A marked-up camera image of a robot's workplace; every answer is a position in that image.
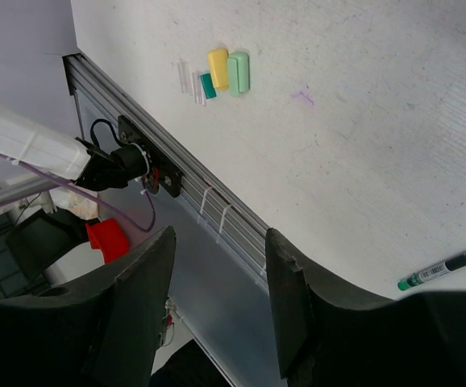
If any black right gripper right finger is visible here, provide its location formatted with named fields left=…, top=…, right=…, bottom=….
left=265, top=228, right=466, bottom=386

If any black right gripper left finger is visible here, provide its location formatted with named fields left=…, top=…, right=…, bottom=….
left=0, top=227, right=176, bottom=386

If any green capped thin pen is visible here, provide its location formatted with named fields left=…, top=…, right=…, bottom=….
left=397, top=253, right=466, bottom=291

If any clear pen cap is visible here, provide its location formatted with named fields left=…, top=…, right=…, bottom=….
left=192, top=72, right=206, bottom=106
left=177, top=59, right=192, bottom=95

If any teal pen cap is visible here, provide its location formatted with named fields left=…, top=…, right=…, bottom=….
left=199, top=73, right=217, bottom=100

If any green highlighter cap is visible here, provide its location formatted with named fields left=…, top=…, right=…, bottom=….
left=227, top=52, right=250, bottom=97

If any yellow highlighter cap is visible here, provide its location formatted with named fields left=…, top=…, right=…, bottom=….
left=207, top=48, right=229, bottom=91

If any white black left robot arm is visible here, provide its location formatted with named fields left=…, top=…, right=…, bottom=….
left=0, top=106, right=151, bottom=192

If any red object beyond table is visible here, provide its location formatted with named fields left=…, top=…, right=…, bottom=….
left=85, top=218, right=130, bottom=264

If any aluminium table edge rail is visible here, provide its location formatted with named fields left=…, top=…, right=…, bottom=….
left=64, top=54, right=282, bottom=386

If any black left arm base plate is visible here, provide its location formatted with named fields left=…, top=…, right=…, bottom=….
left=118, top=115, right=184, bottom=198

